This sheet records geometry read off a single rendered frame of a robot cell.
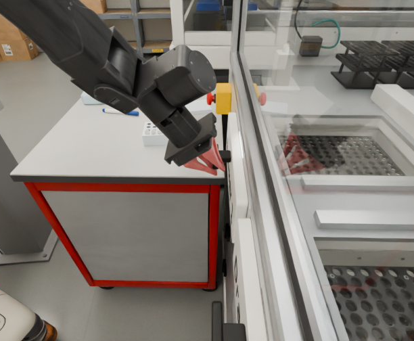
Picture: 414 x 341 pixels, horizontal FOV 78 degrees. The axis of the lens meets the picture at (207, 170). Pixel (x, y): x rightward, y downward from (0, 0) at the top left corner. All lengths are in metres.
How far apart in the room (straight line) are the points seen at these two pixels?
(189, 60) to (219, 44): 0.90
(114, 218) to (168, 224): 0.18
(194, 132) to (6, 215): 1.18
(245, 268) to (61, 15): 0.33
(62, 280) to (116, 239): 0.59
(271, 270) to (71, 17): 0.31
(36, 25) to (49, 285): 1.33
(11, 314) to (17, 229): 0.47
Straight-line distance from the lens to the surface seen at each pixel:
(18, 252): 1.71
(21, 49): 4.92
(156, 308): 1.32
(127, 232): 0.94
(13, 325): 1.17
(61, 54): 0.34
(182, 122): 0.40
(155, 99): 0.39
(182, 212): 0.81
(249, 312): 0.30
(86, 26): 0.34
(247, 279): 0.32
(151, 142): 0.80
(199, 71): 0.35
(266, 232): 0.28
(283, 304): 0.25
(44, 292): 1.53
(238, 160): 0.46
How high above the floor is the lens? 1.21
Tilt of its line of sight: 40 degrees down
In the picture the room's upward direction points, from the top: straight up
